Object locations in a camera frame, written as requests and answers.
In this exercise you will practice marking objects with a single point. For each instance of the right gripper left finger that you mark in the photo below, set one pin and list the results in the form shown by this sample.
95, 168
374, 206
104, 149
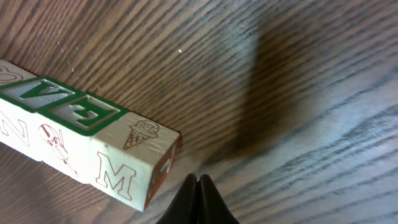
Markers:
183, 208

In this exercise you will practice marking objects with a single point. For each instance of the plain white wooden block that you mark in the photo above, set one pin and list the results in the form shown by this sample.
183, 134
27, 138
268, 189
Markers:
131, 158

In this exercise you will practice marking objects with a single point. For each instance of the yellow block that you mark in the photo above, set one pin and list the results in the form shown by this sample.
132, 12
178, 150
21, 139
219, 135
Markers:
69, 127

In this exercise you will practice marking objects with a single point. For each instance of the blue pictogram block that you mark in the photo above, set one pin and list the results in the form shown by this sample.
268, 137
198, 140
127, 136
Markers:
10, 73

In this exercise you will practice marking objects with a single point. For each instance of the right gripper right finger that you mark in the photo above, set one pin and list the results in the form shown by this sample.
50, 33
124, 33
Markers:
210, 204

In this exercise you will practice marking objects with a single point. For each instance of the white block red letters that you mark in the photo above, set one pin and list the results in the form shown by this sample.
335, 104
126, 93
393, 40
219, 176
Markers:
21, 106

